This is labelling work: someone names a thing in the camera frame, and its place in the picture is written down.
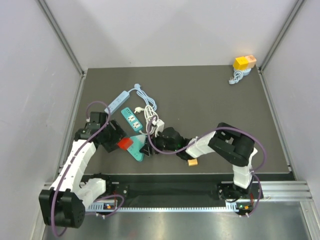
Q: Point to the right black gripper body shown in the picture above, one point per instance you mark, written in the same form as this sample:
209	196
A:
160	143

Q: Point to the teal triangular power strip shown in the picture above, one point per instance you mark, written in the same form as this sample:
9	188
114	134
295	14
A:
134	149

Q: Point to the red plug adapter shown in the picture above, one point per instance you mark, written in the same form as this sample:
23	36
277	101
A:
125	143

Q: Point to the orange plug adapter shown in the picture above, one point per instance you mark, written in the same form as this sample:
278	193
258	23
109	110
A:
192	162

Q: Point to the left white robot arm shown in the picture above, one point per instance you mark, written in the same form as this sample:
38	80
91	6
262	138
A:
65	202

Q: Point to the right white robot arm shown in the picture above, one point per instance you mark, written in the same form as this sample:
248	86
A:
235	146

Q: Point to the yellow cube socket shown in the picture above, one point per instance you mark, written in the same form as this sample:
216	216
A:
240	63

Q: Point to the orange cube socket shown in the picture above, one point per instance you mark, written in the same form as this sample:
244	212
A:
251	61

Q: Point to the teal rectangular power strip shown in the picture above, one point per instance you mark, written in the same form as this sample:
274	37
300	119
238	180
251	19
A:
132	120

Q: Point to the light blue power strip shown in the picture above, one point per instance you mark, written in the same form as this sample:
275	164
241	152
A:
117	102

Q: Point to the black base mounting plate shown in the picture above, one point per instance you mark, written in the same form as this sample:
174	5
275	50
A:
217	191

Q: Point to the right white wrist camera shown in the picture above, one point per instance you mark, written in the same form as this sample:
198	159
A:
157	126

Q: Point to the grey slotted cable duct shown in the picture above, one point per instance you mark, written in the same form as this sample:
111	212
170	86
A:
98	208

